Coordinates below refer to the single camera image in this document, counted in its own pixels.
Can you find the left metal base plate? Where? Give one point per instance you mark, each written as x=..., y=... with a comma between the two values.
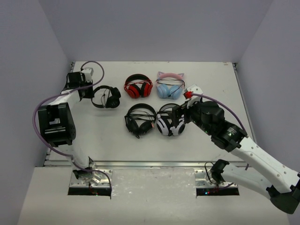
x=83, y=179

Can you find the red and black headphones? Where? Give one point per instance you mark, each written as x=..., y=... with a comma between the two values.
x=138, y=85

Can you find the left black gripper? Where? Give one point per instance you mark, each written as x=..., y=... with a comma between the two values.
x=87, y=93

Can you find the pink blue cat-ear headphones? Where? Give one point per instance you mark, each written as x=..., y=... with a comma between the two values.
x=170, y=85

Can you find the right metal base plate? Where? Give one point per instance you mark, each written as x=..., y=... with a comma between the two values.
x=203, y=179

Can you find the metal base plate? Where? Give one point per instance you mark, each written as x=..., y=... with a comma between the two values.
x=203, y=179
x=83, y=179

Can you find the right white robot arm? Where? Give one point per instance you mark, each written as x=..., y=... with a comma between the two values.
x=272, y=179

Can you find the black over-ear headphones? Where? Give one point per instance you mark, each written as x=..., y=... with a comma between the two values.
x=140, y=119

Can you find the white and black headphones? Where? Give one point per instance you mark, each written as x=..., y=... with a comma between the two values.
x=165, y=124

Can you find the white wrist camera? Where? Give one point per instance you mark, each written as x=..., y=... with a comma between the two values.
x=192, y=94
x=87, y=73

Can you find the aluminium rail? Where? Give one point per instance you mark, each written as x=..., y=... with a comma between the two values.
x=142, y=164

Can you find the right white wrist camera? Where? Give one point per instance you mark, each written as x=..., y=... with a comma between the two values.
x=192, y=94

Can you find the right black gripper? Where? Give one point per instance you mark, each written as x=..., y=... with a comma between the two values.
x=178, y=111

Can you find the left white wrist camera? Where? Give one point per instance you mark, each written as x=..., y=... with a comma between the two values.
x=87, y=73

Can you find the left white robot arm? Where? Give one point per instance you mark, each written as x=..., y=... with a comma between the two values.
x=56, y=124

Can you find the black on-ear headphones with cable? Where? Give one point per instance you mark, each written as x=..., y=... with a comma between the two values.
x=112, y=100

